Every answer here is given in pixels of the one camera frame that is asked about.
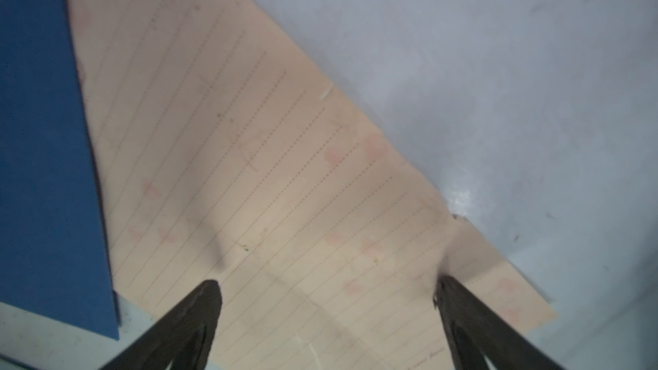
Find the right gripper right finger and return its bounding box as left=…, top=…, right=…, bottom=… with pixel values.
left=434, top=275, right=561, bottom=369

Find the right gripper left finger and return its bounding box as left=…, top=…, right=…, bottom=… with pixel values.
left=103, top=280, right=223, bottom=369

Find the peach paper sheet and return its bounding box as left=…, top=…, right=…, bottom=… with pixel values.
left=68, top=0, right=555, bottom=369

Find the dark blue envelope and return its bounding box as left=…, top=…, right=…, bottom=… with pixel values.
left=1, top=0, right=118, bottom=338

